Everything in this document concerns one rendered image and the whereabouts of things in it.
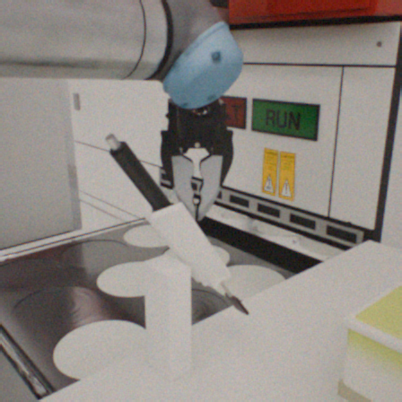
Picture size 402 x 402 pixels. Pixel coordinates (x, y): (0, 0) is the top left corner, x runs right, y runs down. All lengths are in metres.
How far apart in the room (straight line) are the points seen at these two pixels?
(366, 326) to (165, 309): 0.13
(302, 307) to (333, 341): 0.05
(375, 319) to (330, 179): 0.35
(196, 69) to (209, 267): 0.16
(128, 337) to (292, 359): 0.20
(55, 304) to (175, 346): 0.28
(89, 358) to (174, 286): 0.20
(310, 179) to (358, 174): 0.07
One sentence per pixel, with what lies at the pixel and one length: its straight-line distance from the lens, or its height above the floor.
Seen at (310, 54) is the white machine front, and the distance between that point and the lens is 0.64.
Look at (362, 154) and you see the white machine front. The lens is 0.60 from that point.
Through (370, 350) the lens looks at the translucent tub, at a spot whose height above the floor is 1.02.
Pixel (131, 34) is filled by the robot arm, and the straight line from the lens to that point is 0.36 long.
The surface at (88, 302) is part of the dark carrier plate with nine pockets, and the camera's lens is 0.59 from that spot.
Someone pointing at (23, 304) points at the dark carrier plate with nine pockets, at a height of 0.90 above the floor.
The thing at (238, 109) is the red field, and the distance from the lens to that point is 0.72.
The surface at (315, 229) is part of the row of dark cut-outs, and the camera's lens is 0.66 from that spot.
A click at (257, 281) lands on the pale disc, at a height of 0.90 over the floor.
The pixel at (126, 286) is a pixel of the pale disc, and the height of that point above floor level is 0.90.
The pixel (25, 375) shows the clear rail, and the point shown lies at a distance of 0.49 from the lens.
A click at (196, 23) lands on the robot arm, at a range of 0.40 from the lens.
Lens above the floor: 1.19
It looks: 18 degrees down
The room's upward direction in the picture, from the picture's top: straight up
